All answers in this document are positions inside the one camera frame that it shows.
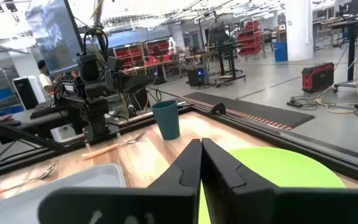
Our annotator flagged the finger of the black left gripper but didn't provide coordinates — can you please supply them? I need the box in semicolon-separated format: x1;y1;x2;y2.
121;73;152;94

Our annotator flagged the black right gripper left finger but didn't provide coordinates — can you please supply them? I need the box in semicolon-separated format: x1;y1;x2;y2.
37;138;203;224

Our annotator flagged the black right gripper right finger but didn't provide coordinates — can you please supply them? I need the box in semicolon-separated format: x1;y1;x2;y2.
201;138;358;224

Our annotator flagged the lime green round plate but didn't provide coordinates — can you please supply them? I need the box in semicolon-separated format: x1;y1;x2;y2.
197;146;347;224

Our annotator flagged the teal plastic cup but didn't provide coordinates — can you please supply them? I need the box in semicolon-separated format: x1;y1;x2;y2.
151;99;181;141

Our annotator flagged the fork with orange handle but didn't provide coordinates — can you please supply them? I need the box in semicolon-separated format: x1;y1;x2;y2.
81;130;147;161

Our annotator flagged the spoon with red handle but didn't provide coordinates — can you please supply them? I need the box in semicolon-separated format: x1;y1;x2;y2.
0;163;58;198

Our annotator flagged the grey plastic tray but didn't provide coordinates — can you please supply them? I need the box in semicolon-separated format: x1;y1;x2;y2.
0;163;127;224

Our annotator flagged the low red bin shelf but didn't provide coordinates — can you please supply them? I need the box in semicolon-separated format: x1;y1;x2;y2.
113;38;180;70

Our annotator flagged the black computer with blue light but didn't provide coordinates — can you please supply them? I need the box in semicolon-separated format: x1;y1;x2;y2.
186;64;207;88

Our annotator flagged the person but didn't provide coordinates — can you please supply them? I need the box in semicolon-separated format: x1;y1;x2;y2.
37;58;62;94

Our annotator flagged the black computer monitor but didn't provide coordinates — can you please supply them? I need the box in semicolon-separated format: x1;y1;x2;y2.
25;0;85;75

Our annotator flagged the black keyboard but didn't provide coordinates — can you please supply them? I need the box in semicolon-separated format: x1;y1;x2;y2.
29;98;57;119

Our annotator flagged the black and white computer tower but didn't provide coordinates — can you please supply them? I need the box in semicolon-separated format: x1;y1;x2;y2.
12;75;47;111

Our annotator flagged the black hazard-striped floor mat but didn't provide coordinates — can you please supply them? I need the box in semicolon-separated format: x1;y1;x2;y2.
183;91;316;131

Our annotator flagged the black standing workstation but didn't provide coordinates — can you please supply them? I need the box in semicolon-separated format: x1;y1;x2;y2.
197;11;247;87

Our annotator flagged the tall red bin rack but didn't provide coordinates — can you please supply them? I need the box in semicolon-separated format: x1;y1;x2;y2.
236;19;266;58

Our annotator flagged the red and black power box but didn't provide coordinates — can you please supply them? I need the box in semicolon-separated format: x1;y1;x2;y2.
301;62;336;94

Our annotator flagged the blue bin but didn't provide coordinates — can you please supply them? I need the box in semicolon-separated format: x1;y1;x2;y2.
273;42;288;62

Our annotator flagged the white square pillar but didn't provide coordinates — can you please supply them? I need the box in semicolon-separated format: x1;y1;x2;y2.
285;0;314;62

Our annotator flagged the black rolling desk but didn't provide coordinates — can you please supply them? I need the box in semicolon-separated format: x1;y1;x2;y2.
333;0;358;101

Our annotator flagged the black aluminium table frame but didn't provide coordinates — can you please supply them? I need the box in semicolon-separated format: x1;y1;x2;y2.
0;102;358;189

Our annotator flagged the black arched frame hook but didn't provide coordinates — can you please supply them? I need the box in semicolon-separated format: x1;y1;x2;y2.
208;102;227;115

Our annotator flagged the yellow floor cable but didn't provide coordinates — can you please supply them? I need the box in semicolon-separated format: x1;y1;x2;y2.
314;0;358;114

